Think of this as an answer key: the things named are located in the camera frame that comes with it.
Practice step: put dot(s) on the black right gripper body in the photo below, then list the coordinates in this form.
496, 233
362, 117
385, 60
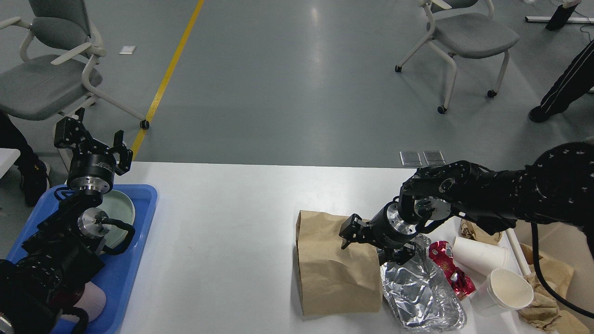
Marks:
392, 227

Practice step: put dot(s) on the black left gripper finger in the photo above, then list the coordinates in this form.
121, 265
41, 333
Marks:
70, 133
124, 154

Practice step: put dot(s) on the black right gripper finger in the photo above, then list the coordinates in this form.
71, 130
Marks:
399, 256
354, 230

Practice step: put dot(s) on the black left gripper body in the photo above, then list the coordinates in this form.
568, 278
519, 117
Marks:
91, 171

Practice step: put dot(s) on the green plate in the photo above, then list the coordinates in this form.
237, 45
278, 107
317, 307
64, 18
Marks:
116, 205

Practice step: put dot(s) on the silver foil bag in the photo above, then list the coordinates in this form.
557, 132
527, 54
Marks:
419, 294

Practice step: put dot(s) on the brown paper bag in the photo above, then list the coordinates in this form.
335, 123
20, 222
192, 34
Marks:
557, 273
334, 280

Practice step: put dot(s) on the brown paper napkin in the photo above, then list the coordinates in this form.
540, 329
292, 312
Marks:
471, 231

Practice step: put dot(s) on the white paper cup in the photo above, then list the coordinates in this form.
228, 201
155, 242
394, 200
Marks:
502, 291
478, 256

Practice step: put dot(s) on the brown paper front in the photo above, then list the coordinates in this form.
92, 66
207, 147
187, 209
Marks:
544, 313

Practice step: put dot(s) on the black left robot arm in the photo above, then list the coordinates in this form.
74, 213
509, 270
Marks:
64, 254

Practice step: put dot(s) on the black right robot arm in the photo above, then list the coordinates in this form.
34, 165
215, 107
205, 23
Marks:
557, 187

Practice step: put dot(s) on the red foil wrapper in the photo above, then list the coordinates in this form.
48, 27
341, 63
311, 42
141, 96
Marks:
441, 253

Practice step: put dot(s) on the grey office chair left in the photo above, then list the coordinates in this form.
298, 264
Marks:
59, 55

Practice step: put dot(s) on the person in dark clothes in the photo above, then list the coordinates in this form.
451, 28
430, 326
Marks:
34, 172

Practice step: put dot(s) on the left metal floor plate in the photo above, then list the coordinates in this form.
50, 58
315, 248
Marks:
410, 159

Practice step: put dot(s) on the metal floor plate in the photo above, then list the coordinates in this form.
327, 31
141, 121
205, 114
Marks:
434, 158
410, 159

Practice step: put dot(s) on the right metal floor plate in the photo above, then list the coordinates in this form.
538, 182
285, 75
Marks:
434, 158

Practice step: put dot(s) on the lying white paper cup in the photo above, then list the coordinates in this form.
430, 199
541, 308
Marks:
478, 256

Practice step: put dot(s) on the blue plastic tray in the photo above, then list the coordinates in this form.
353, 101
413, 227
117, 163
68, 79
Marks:
117, 277

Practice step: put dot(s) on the pink mug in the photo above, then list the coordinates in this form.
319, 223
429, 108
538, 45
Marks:
90, 298

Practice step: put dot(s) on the beige plastic bin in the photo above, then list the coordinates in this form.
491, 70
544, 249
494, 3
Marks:
567, 244

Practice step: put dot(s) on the grey chair right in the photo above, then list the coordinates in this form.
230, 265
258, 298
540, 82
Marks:
467, 35

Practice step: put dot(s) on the white desk leg base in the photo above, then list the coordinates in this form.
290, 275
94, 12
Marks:
565, 14

